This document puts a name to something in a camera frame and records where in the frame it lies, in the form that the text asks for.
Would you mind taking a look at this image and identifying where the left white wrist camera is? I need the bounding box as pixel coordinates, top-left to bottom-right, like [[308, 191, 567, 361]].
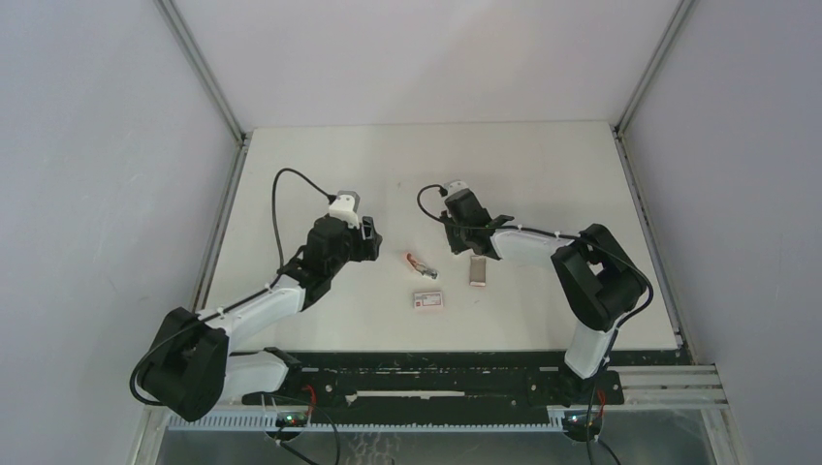
[[328, 190, 361, 229]]

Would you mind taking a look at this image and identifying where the right black camera cable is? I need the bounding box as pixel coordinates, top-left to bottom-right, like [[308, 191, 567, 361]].
[[416, 184, 655, 465]]

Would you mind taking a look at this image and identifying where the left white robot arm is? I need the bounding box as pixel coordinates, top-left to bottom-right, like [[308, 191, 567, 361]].
[[129, 215, 382, 421]]

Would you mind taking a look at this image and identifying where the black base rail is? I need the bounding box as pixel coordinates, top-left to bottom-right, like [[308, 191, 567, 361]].
[[241, 349, 692, 424]]

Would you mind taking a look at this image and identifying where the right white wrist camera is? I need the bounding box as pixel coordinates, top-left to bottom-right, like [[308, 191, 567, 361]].
[[443, 180, 468, 197]]

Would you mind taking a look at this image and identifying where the red white staple box sleeve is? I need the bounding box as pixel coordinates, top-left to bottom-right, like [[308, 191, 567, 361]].
[[413, 291, 444, 311]]

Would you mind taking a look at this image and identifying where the black camera cable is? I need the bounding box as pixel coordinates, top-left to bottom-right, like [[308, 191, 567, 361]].
[[128, 168, 338, 407], [416, 184, 655, 465]]

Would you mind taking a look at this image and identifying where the cardboard staple box tray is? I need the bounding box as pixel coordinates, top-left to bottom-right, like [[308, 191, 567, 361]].
[[469, 256, 487, 287]]

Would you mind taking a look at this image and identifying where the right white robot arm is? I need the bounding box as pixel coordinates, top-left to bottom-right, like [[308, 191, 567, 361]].
[[437, 181, 653, 403]]

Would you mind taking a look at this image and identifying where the white slotted cable duct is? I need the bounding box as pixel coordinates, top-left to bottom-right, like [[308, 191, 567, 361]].
[[167, 410, 584, 433]]

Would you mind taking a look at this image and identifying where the pink white stapler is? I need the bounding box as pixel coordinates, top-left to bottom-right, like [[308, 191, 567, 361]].
[[405, 253, 438, 280]]

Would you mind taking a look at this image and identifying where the left black camera cable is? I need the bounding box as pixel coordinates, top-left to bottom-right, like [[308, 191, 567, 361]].
[[128, 168, 338, 407]]

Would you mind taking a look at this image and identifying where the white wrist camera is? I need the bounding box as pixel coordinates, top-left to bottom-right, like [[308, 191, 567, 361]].
[[328, 190, 361, 229], [443, 180, 468, 197]]

